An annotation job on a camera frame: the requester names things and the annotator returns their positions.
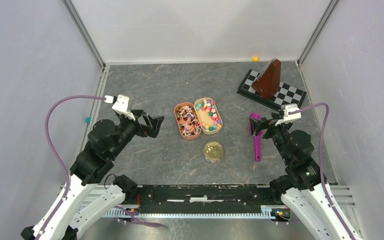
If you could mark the gold round lid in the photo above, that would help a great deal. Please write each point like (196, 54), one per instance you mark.
(213, 149)

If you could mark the magenta plastic scoop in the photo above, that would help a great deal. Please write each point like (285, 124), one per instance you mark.
(256, 143)

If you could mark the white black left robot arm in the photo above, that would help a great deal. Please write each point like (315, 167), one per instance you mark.
(65, 220)

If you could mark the beige tray of star candies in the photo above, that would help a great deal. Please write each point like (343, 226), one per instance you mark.
(208, 115)

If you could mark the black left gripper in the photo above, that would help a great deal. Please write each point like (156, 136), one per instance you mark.
(153, 127)

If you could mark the brown wooden metronome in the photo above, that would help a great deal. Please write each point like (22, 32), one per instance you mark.
(268, 82)

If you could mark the black white chessboard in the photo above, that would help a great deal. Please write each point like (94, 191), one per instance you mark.
(285, 94)

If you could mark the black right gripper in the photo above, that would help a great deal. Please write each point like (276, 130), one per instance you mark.
(269, 123)

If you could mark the orange tray of lollipops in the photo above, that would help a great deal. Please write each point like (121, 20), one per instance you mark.
(187, 121)

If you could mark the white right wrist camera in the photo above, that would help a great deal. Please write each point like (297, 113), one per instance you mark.
(288, 114)

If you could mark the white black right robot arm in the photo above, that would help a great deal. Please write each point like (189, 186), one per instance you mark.
(304, 189)

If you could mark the clear round plastic jar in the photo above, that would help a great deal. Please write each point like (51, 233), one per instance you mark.
(212, 160)

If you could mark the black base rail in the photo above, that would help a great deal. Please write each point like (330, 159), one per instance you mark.
(202, 199)

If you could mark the small teal block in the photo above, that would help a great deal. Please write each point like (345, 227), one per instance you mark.
(88, 120)

